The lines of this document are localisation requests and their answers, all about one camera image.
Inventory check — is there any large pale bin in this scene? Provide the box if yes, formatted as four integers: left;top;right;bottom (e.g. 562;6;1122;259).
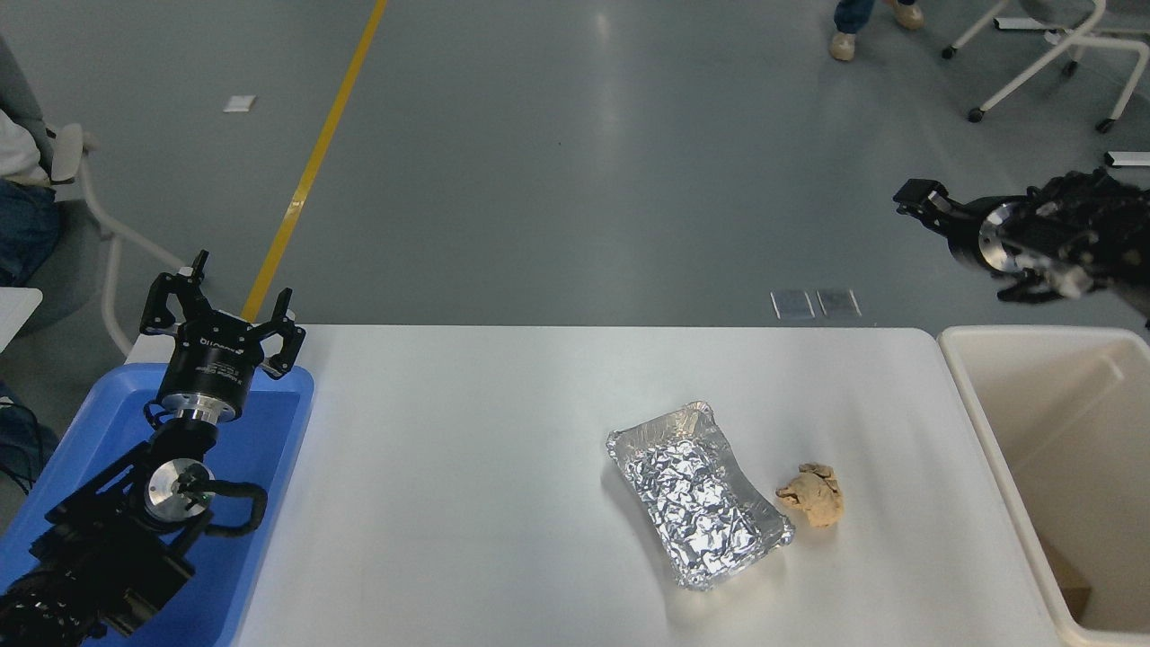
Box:
937;325;1150;647

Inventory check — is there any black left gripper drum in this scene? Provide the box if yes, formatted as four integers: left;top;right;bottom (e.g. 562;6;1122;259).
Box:
160;310;267;406

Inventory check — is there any black cable bundle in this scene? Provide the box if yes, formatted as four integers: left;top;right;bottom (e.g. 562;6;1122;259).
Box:
0;386;46;495

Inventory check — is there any grey white chair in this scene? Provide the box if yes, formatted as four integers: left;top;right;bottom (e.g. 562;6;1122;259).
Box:
0;36;194;356

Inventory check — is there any blue plastic tray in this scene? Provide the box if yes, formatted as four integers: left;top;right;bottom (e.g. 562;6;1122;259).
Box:
0;362;315;647

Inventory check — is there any yellow floor tape line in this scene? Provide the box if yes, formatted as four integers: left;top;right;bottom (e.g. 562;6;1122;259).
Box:
241;0;390;323

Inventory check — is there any crumpled tan paper ball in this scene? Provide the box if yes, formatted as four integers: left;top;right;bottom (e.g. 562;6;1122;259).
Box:
775;463;845;529

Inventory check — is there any walking person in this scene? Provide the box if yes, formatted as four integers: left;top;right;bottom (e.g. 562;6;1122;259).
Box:
828;0;926;63

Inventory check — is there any small white side table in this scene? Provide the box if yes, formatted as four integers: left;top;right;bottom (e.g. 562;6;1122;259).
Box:
0;288;43;352

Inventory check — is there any white wheeled chair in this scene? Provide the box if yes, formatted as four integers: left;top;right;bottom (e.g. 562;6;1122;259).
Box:
941;0;1150;134

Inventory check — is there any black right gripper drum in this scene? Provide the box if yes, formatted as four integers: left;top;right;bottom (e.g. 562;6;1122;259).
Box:
948;199;998;270

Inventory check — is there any crumpled foil tray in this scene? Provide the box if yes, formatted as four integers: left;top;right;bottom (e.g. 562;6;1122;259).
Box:
605;401;796;591

